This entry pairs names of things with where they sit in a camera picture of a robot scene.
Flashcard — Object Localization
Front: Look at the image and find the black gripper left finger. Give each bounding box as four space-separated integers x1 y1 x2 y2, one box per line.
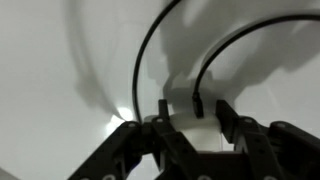
68 98 201 180

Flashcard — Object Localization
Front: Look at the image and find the white charger adapter block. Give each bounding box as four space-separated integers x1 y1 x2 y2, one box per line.
163 78 224 153

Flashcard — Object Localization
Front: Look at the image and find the black charger cable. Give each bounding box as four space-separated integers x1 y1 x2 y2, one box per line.
131 0 320 123

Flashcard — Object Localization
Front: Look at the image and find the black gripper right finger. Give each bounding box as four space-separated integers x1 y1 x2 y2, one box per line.
214 99 320 180

